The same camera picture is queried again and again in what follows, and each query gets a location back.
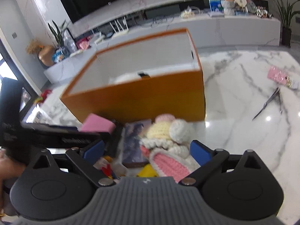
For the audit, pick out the black device box left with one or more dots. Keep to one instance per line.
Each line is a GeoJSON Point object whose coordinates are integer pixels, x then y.
{"type": "Point", "coordinates": [19, 139]}

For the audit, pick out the pink card with keychain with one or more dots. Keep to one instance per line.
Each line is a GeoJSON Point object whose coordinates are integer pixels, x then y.
{"type": "Point", "coordinates": [281, 77]}

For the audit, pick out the steel scissors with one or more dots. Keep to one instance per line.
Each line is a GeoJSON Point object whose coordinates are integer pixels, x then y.
{"type": "Point", "coordinates": [276, 96]}

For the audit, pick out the cream pink crochet bunny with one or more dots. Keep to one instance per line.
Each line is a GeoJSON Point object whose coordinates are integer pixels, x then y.
{"type": "Point", "coordinates": [166, 145]}

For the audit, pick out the black white cow figurines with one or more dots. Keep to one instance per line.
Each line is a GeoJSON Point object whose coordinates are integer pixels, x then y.
{"type": "Point", "coordinates": [261, 12]}

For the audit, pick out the red feather toy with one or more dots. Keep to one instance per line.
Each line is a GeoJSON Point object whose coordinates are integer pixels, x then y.
{"type": "Point", "coordinates": [42, 97]}

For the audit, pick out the green snake plant left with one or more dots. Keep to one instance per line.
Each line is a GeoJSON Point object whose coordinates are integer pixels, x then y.
{"type": "Point", "coordinates": [58, 33]}

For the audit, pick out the white power strip with cables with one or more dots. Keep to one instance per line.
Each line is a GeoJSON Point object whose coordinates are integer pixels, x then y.
{"type": "Point", "coordinates": [190, 12]}

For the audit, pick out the brown white plush guinea pig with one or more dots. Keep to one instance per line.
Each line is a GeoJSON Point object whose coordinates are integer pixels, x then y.
{"type": "Point", "coordinates": [104, 164]}

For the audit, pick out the white wifi router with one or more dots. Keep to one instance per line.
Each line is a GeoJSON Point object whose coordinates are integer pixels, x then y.
{"type": "Point", "coordinates": [119, 28]}

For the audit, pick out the teddy bear in knit basket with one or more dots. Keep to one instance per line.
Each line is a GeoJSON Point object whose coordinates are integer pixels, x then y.
{"type": "Point", "coordinates": [228, 7]}

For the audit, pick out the pink rectangular box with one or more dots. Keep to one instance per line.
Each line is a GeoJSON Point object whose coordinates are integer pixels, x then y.
{"type": "Point", "coordinates": [95, 123]}

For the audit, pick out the green blue painted picture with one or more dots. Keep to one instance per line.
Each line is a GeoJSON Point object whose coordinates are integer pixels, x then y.
{"type": "Point", "coordinates": [215, 2]}

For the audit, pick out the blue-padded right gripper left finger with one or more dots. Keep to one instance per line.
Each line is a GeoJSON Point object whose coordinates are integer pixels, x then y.
{"type": "Point", "coordinates": [84, 160]}

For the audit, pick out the potted green plant right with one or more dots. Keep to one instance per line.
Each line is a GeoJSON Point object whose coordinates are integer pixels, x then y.
{"type": "Point", "coordinates": [286, 13]}

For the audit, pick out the orange cardboard storage box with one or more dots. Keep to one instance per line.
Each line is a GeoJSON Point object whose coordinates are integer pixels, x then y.
{"type": "Point", "coordinates": [141, 79]}

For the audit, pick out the bronze vase with dried flowers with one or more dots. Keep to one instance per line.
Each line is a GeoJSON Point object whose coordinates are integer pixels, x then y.
{"type": "Point", "coordinates": [44, 52]}

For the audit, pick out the person's left hand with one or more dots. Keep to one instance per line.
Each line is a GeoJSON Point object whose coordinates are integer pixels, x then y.
{"type": "Point", "coordinates": [10, 169]}

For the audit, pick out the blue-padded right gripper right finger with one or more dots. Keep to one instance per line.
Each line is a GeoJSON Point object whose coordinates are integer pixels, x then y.
{"type": "Point", "coordinates": [209, 160]}

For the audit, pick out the illustrated card game box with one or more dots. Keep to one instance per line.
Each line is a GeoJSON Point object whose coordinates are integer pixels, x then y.
{"type": "Point", "coordinates": [133, 132]}

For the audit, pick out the yellow tape measure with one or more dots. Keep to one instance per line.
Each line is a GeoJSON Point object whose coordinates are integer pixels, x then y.
{"type": "Point", "coordinates": [147, 172]}

